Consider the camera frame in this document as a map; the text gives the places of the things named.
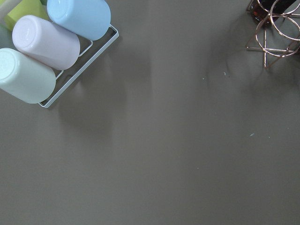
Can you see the white wire cup rack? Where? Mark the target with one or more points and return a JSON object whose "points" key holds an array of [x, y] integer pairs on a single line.
{"points": [[89, 52]]}

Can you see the light blue plastic cup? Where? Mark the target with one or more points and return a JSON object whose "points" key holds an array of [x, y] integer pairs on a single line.
{"points": [[87, 18]]}

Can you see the copper wire bottle rack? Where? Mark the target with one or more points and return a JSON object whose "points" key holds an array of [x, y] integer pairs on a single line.
{"points": [[281, 39]]}

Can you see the yellow-green plastic cup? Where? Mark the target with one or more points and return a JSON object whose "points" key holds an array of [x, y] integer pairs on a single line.
{"points": [[25, 7]]}

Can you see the mint green plastic cup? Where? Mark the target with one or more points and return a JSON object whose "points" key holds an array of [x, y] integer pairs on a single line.
{"points": [[25, 78]]}

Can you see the lilac plastic cup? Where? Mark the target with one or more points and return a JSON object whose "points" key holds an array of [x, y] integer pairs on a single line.
{"points": [[46, 42]]}

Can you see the dark tea bottle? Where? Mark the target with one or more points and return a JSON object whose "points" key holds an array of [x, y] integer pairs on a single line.
{"points": [[260, 9]]}

